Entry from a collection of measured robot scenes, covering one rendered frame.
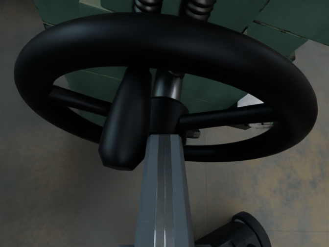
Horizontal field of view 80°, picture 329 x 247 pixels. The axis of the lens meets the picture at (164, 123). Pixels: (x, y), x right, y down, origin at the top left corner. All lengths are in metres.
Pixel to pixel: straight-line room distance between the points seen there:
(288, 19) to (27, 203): 1.06
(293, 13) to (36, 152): 1.04
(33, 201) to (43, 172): 0.12
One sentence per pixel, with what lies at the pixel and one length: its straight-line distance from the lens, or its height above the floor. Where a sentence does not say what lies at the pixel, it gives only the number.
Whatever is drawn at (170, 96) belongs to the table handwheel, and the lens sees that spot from 0.23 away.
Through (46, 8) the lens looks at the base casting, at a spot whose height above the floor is 0.75.
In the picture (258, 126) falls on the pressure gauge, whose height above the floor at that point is 0.64.
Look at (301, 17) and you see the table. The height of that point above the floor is 0.87.
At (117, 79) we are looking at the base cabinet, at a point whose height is 0.59.
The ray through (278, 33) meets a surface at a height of 0.83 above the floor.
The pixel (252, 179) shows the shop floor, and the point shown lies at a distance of 1.29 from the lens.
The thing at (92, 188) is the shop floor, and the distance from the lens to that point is 1.03.
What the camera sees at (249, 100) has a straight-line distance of 0.57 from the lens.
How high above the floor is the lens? 1.02
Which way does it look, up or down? 67 degrees down
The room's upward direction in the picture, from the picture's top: 38 degrees clockwise
